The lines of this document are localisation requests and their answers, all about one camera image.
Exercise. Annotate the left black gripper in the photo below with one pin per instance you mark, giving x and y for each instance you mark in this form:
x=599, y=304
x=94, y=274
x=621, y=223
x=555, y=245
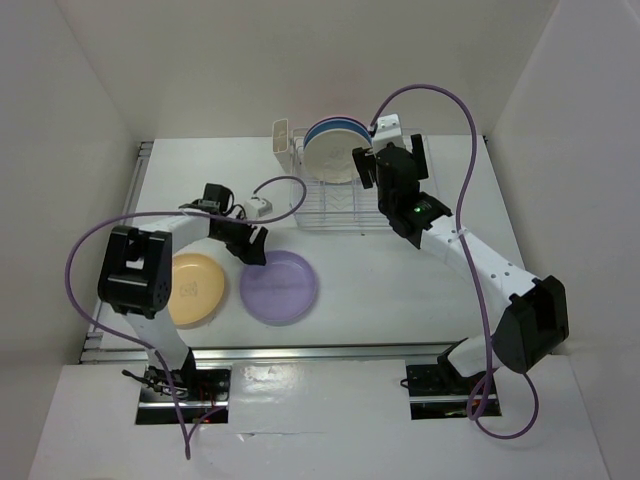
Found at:
x=257, y=253

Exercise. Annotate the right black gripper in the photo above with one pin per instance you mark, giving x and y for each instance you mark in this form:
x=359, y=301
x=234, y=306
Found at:
x=367, y=166

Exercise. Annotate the purple plate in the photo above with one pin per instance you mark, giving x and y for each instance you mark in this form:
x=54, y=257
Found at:
x=281, y=292

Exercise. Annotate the orange plate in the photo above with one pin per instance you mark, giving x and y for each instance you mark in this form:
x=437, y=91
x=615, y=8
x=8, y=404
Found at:
x=198, y=290

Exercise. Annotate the pink plate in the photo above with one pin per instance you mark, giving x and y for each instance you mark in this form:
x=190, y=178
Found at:
x=340, y=118

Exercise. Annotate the cream plate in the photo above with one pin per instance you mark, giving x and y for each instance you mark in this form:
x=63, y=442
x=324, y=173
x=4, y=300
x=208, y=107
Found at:
x=327, y=156

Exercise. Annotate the blue plate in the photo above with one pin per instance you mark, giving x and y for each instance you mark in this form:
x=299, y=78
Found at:
x=316, y=130

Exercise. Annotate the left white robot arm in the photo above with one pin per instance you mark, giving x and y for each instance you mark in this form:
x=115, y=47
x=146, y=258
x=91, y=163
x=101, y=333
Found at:
x=136, y=275

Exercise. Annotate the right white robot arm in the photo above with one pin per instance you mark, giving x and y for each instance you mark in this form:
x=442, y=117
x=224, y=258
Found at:
x=528, y=316

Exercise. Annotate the white cutlery holder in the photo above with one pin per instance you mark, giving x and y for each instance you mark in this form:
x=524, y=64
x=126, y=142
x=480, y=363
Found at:
x=281, y=144

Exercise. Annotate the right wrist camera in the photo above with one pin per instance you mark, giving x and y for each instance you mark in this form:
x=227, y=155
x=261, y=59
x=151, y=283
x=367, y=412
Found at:
x=387, y=130

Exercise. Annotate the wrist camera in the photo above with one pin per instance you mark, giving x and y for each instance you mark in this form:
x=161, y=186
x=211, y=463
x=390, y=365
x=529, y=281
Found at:
x=387, y=130
x=257, y=207

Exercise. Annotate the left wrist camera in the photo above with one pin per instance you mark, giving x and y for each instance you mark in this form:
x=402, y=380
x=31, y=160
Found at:
x=257, y=207

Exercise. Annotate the white wire dish rack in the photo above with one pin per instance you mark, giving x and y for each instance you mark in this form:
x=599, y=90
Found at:
x=346, y=207

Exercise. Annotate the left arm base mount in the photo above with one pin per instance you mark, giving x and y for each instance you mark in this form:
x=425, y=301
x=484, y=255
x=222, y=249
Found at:
x=207, y=401

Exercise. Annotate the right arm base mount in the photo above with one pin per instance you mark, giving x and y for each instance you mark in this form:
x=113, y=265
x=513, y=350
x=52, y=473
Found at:
x=436, y=392

